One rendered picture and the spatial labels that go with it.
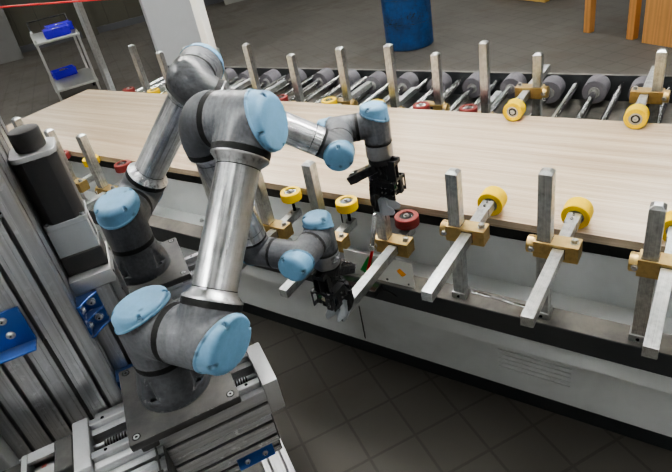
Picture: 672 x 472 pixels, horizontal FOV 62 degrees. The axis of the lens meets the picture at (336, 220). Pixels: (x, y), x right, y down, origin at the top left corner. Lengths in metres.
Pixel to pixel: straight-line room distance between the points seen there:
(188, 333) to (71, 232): 0.38
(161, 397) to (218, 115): 0.56
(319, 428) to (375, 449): 0.25
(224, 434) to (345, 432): 1.14
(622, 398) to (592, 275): 0.51
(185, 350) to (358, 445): 1.41
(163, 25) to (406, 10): 3.03
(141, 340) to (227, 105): 0.46
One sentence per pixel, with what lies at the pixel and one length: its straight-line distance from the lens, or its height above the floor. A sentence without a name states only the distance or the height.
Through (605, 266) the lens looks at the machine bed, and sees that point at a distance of 1.86.
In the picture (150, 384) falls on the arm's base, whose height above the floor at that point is 1.10.
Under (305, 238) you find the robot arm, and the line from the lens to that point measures 1.35.
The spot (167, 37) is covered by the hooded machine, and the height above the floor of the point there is 0.49.
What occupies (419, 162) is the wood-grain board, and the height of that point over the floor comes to 0.90.
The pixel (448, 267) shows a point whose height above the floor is 0.96.
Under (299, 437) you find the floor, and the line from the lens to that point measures 2.43.
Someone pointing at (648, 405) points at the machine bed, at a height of 0.22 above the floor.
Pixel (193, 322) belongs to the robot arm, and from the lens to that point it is 1.03.
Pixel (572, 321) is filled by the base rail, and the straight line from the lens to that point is 1.75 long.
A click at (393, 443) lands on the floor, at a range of 2.34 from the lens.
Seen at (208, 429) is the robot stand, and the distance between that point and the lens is 1.31.
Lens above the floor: 1.89
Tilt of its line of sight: 31 degrees down
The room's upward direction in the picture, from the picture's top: 11 degrees counter-clockwise
